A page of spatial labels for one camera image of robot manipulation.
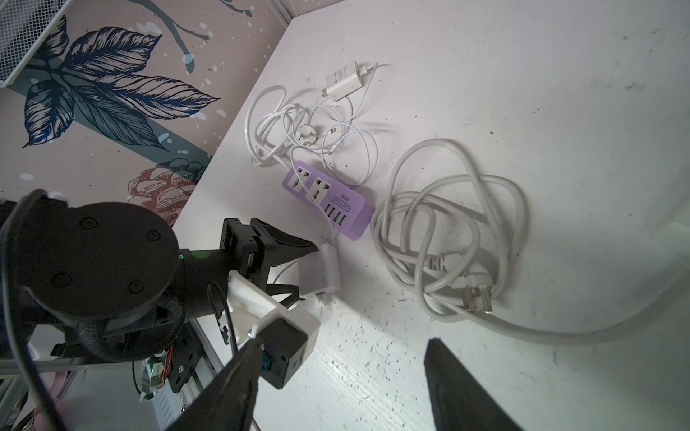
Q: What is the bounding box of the purple power strip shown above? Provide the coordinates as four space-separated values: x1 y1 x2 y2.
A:
283 161 375 241

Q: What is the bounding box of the white mesh wall shelf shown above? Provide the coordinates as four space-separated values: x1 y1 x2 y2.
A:
1 0 72 88

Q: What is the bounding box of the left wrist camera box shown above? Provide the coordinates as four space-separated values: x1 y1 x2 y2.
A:
227 270 321 390

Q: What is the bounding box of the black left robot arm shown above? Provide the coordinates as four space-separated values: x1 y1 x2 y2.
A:
1 190 320 430

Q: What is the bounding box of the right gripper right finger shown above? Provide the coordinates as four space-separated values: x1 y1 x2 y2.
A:
424 339 520 430

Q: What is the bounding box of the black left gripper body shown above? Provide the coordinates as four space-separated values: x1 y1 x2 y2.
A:
221 218 318 302

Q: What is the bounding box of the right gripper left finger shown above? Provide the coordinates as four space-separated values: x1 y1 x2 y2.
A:
168 339 262 431

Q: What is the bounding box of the white blue power strip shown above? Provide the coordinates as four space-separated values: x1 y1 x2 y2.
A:
369 138 689 346

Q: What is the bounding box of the white charger cable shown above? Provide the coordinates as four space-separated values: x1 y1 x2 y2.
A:
244 84 325 168

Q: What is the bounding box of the white charger adapter with cable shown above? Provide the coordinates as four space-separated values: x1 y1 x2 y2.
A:
274 161 357 297

